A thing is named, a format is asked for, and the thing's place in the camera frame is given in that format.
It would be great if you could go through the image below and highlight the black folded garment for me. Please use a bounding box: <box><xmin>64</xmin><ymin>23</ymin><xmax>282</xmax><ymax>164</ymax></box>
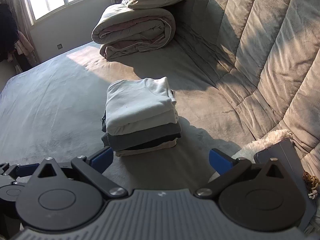
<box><xmin>117</xmin><ymin>133</ymin><xmax>182</xmax><ymax>153</ymax></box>

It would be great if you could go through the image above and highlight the left beige curtain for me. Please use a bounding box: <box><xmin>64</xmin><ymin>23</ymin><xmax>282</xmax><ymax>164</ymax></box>
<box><xmin>1</xmin><ymin>0</ymin><xmax>39</xmax><ymax>72</ymax></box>

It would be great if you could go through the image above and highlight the brown braided cord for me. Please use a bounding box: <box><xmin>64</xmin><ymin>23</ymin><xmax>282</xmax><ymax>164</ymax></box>
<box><xmin>302</xmin><ymin>171</ymin><xmax>320</xmax><ymax>199</ymax></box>

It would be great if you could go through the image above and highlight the dark coat on rack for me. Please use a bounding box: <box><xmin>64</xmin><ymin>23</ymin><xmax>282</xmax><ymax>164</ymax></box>
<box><xmin>0</xmin><ymin>4</ymin><xmax>18</xmax><ymax>61</ymax></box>

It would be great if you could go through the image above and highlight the grey tablet case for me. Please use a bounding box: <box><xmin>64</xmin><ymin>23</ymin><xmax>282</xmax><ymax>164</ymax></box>
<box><xmin>254</xmin><ymin>139</ymin><xmax>318</xmax><ymax>230</ymax></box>

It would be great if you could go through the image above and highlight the grey quilted headboard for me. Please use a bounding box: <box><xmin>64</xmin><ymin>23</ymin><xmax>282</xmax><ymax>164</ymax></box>
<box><xmin>177</xmin><ymin>0</ymin><xmax>319</xmax><ymax>169</ymax></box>

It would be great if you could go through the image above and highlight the beige folded garment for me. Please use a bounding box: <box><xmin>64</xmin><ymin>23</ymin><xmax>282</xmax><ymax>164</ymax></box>
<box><xmin>114</xmin><ymin>138</ymin><xmax>177</xmax><ymax>157</ymax></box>

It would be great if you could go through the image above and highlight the rolled beige pink quilt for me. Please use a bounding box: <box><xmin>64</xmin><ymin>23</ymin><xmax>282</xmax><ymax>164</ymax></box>
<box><xmin>92</xmin><ymin>4</ymin><xmax>176</xmax><ymax>60</ymax></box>

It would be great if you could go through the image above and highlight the cream white sweatshirt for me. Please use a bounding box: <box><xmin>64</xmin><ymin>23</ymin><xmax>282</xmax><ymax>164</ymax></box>
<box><xmin>105</xmin><ymin>76</ymin><xmax>178</xmax><ymax>135</ymax></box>

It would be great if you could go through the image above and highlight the pink garment on rack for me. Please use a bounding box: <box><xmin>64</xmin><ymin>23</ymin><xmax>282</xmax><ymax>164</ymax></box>
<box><xmin>7</xmin><ymin>31</ymin><xmax>34</xmax><ymax>62</ymax></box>

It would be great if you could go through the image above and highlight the grey folded sweater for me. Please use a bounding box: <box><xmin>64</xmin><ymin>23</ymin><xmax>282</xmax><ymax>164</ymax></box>
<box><xmin>101</xmin><ymin>114</ymin><xmax>182</xmax><ymax>151</ymax></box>

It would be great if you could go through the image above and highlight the white fluffy cushion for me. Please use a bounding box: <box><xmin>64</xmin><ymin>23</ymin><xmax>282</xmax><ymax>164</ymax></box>
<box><xmin>231</xmin><ymin>129</ymin><xmax>293</xmax><ymax>163</ymax></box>

